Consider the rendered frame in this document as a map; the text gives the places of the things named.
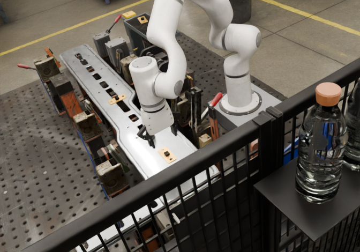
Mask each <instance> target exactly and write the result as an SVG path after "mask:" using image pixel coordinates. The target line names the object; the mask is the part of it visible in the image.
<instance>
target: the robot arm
mask: <svg viewBox="0 0 360 252"><path fill-rule="evenodd" d="M184 1H185V0H155V1H154V5H153V9H152V13H151V17H150V20H149V23H148V28H147V39H148V41H149V42H150V43H152V44H154V45H156V46H158V47H160V48H162V49H164V50H165V51H166V52H167V54H168V57H169V65H168V70H167V72H162V71H160V70H159V68H158V65H157V62H156V60H155V59H154V58H152V57H149V56H144V57H140V58H137V59H135V60H133V61H132V62H131V63H130V65H129V70H130V73H131V77H132V80H133V83H134V86H135V89H136V93H137V96H138V99H139V102H140V105H141V110H140V111H141V120H142V124H143V127H142V128H141V129H140V130H139V131H138V133H137V136H138V137H140V138H142V139H143V140H147V141H148V144H149V146H150V147H152V148H153V149H155V145H154V142H153V140H152V137H153V135H154V134H156V133H158V132H160V131H162V130H164V129H166V128H167V127H170V128H171V132H172V133H173V134H174V135H175V136H177V128H176V127H177V123H178V121H179V118H180V115H181V113H180V112H172V111H171V110H170V107H169V105H168V103H167V101H166V99H176V98H177V97H178V96H179V94H180V92H181V90H182V87H183V83H184V79H185V74H186V58H185V55H184V52H183V51H182V49H181V47H180V45H179V44H178V42H177V41H176V38H175V33H176V29H177V25H178V22H179V18H180V16H181V12H182V8H183V4H184ZM190 1H192V2H194V3H195V4H197V5H198V6H200V7H201V8H202V9H204V11H205V12H206V14H207V15H208V17H209V19H210V21H211V31H210V34H209V42H210V44H211V45H212V46H213V47H214V48H216V49H218V50H227V51H235V52H238V53H237V54H234V55H231V56H229V57H227V58H226V59H225V60H224V75H225V80H226V88H227V94H226V95H225V96H224V97H223V98H222V101H221V103H222V107H223V108H224V109H225V110H227V111H229V112H231V113H245V112H248V111H251V110H253V109H254V108H256V107H257V105H258V103H259V97H258V95H257V94H256V93H255V92H254V91H253V89H251V80H250V66H249V61H250V58H251V56H252V55H253V54H254V52H255V51H256V50H257V49H258V47H259V46H260V44H261V40H262V38H261V33H260V30H259V29H258V28H256V27H255V26H252V25H244V24H231V21H232V19H233V9H232V7H231V4H230V2H229V0H190ZM173 116H175V117H174V118H173ZM146 130H147V132H146V134H145V135H143V133H144V132H145V131H146Z"/></svg>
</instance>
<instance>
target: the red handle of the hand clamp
mask: <svg viewBox="0 0 360 252"><path fill-rule="evenodd" d="M222 95H223V94H222V93H221V92H220V93H218V94H217V95H216V96H215V97H214V99H213V100H212V101H211V103H210V104H209V106H211V107H212V108H214V107H215V106H216V104H217V103H218V102H219V101H220V100H221V98H222V97H223V96H222ZM208 114H209V113H208V107H207V108H206V109H205V111H204V112H203V113H202V115H201V122H202V121H203V120H204V119H205V118H206V116H207V115H208Z"/></svg>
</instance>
